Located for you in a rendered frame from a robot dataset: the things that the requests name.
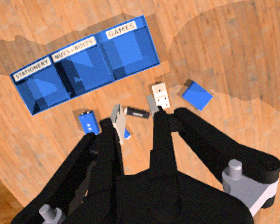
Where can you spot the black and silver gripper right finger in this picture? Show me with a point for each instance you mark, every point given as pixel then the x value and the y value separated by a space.
pixel 246 173

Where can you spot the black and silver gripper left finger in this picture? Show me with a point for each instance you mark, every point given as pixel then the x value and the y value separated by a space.
pixel 67 188

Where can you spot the blue nine-volt battery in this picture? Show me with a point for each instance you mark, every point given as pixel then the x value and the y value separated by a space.
pixel 89 122

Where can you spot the black aa battery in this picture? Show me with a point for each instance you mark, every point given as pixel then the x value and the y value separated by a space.
pixel 137 113

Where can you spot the blue aa battery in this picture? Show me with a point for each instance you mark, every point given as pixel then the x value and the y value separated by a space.
pixel 127 135

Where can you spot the white domino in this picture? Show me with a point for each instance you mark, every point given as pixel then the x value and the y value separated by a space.
pixel 160 95

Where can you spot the blue three-compartment bin rack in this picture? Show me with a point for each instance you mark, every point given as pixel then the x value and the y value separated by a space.
pixel 80 68

